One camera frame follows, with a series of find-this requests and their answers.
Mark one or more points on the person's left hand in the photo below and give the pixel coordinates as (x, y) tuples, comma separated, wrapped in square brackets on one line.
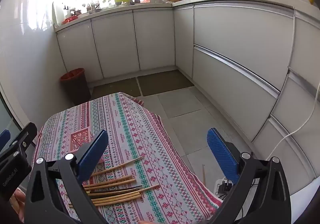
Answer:
[(18, 201)]

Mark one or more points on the bunch of wooden chopsticks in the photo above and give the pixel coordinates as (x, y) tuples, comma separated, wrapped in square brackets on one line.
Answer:
[(117, 197)]

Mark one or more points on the white kitchen cabinets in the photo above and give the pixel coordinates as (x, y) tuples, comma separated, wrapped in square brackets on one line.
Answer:
[(225, 51)]

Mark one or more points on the patterned striped tablecloth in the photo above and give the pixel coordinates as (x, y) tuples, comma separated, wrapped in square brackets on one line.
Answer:
[(150, 139)]

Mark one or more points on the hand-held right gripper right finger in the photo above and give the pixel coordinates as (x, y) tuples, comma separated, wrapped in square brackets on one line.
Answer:
[(221, 154)]

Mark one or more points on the brown trash bin red rim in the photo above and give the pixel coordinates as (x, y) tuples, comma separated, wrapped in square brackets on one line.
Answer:
[(75, 89)]

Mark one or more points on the white cutting board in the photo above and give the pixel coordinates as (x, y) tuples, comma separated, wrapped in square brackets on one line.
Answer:
[(56, 14)]

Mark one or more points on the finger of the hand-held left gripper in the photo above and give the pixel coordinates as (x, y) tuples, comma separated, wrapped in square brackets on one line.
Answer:
[(5, 136), (25, 135)]

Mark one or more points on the pink lattice utensil holder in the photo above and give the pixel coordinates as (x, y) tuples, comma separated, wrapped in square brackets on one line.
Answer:
[(80, 139)]

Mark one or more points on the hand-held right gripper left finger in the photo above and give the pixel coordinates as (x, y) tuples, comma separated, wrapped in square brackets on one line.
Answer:
[(92, 156)]

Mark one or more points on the red bowl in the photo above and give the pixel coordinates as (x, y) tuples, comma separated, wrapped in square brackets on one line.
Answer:
[(70, 19)]

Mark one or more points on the thin wooden stick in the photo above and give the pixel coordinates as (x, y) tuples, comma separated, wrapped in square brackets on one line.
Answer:
[(204, 175)]

